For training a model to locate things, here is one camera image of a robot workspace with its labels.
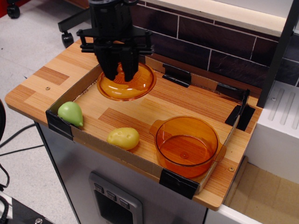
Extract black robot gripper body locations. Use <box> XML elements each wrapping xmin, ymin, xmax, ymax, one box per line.
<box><xmin>77</xmin><ymin>0</ymin><xmax>154</xmax><ymax>55</ymax></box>

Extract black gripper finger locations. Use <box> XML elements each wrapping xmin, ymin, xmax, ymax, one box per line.
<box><xmin>94</xmin><ymin>45</ymin><xmax>119</xmax><ymax>81</ymax></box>
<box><xmin>119</xmin><ymin>48</ymin><xmax>139</xmax><ymax>82</ymax></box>

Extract orange transparent pot lid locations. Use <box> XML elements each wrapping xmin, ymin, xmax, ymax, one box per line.
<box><xmin>97</xmin><ymin>63</ymin><xmax>157</xmax><ymax>101</ymax></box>

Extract orange transparent plastic pot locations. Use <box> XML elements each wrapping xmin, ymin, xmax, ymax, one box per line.
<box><xmin>149</xmin><ymin>116</ymin><xmax>227</xmax><ymax>179</ymax></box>

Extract black office chair base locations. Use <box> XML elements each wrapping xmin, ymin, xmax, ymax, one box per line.
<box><xmin>58</xmin><ymin>8</ymin><xmax>90</xmax><ymax>48</ymax></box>

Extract green toy pear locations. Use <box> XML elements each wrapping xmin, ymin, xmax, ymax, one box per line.
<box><xmin>57</xmin><ymin>101</ymin><xmax>83</xmax><ymax>127</ymax></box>

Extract cardboard fence with black tape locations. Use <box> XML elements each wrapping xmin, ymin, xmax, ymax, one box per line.
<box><xmin>46</xmin><ymin>43</ymin><xmax>262</xmax><ymax>208</ymax></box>

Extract yellow toy potato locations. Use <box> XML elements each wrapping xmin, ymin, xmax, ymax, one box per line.
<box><xmin>107</xmin><ymin>127</ymin><xmax>140</xmax><ymax>150</ymax></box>

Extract black caster wheel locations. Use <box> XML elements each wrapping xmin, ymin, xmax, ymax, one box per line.
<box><xmin>7</xmin><ymin>0</ymin><xmax>21</xmax><ymax>19</ymax></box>

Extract wooden shelf board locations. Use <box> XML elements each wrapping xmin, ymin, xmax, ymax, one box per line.
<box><xmin>148</xmin><ymin>0</ymin><xmax>286</xmax><ymax>37</ymax></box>

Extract grey toy oven panel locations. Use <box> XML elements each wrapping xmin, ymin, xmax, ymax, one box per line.
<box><xmin>89</xmin><ymin>172</ymin><xmax>143</xmax><ymax>224</ymax></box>

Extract white toy sink unit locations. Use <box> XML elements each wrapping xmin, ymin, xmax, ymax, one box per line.
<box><xmin>245</xmin><ymin>81</ymin><xmax>299</xmax><ymax>183</ymax></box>

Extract black floor cable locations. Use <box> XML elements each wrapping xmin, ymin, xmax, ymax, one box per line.
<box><xmin>0</xmin><ymin>123</ymin><xmax>45</xmax><ymax>156</ymax></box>

